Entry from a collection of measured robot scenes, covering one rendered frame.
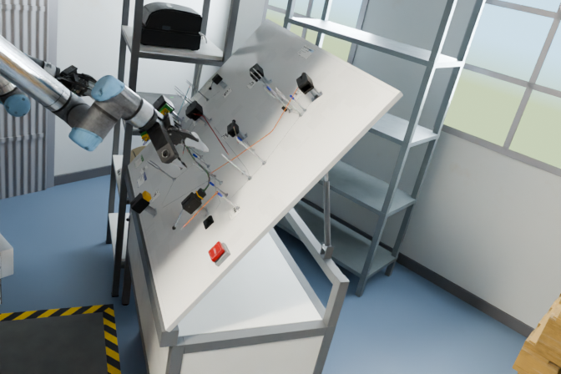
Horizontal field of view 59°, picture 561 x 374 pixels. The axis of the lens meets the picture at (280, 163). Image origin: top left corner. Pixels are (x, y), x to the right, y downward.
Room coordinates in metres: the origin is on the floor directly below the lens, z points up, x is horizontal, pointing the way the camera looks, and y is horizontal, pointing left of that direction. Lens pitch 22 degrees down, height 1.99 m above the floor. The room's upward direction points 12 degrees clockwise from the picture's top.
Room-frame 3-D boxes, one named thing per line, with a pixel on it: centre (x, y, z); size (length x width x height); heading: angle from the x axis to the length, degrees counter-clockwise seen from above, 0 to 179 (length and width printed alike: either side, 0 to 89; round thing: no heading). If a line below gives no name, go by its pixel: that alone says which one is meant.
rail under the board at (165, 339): (1.72, 0.48, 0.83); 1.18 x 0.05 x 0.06; 26
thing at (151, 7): (2.54, 0.71, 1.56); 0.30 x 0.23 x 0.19; 118
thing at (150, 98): (2.57, 0.73, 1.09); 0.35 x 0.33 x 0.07; 26
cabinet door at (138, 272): (1.98, 0.58, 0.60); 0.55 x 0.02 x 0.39; 26
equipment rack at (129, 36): (2.65, 0.71, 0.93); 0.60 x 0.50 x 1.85; 26
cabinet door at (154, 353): (1.48, 0.35, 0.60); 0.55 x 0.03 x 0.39; 26
